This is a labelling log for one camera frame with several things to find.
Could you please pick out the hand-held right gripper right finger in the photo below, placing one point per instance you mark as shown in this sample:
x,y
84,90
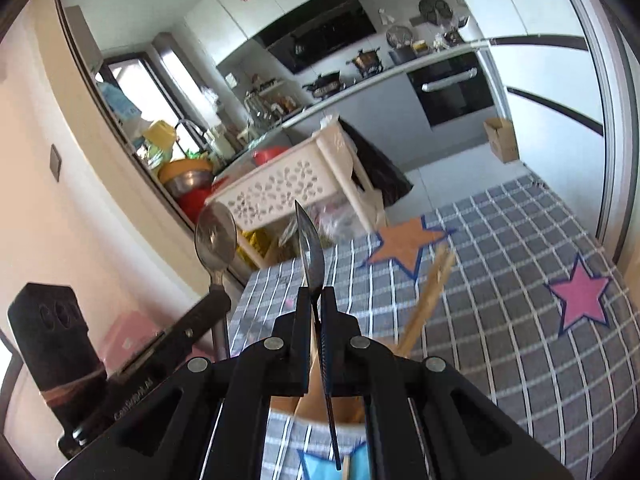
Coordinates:
x,y
329,332

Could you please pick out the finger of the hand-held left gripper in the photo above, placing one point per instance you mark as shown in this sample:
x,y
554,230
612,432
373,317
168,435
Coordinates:
x,y
200,315

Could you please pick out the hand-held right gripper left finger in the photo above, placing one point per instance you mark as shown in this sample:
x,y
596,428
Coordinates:
x,y
302,320

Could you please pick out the grey translucent spoon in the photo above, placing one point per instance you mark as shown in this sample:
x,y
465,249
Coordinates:
x,y
310,250

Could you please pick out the beige plastic utensil holder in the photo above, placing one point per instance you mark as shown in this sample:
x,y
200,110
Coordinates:
x,y
345,407

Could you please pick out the pink plastic chair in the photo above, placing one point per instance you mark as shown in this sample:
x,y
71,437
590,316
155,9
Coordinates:
x,y
125,335

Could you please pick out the gold foil packets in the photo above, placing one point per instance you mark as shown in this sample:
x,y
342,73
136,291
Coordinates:
x,y
255,242

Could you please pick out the clear plastic bag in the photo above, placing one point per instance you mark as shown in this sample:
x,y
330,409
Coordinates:
x,y
330,225

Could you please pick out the red plastic bucket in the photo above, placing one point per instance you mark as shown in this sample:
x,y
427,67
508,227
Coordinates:
x,y
195,202

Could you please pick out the metal basin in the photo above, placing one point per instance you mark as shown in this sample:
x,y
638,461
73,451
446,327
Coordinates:
x,y
187,180

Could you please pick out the beige flower-cut storage rack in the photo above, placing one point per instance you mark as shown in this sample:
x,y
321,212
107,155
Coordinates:
x,y
280,185

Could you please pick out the black trash bag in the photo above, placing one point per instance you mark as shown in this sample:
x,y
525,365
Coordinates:
x,y
375,170

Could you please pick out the red plastic basin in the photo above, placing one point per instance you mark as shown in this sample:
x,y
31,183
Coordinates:
x,y
270,156

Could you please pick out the grey checked star tablecloth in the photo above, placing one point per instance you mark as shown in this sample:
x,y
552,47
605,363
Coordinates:
x,y
500,310

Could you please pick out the yellow plastic basin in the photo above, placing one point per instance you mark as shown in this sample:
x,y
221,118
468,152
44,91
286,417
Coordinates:
x,y
160,132

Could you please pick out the chrome kitchen faucet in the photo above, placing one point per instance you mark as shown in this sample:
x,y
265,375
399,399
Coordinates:
x,y
187,127

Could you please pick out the black wok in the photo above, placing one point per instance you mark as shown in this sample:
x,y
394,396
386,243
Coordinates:
x,y
322,85

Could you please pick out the cardboard box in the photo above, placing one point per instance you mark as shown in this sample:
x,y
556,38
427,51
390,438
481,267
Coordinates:
x,y
500,139

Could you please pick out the brass cooking pot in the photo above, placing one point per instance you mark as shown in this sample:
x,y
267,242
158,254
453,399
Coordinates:
x,y
365,62

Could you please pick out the black range hood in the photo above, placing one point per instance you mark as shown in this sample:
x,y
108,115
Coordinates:
x,y
320,30

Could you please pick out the white upper kitchen cabinets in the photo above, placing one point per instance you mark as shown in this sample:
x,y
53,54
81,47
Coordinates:
x,y
240,20

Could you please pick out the round metal strainer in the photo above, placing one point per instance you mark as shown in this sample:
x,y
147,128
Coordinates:
x,y
399,35

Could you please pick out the round dark slotted tray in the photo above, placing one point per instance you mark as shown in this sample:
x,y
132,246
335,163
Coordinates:
x,y
435,9

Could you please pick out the white refrigerator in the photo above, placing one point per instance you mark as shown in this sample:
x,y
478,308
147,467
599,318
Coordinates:
x,y
540,10

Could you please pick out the grey wall switch plate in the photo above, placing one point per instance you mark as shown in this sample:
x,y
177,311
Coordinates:
x,y
55,162

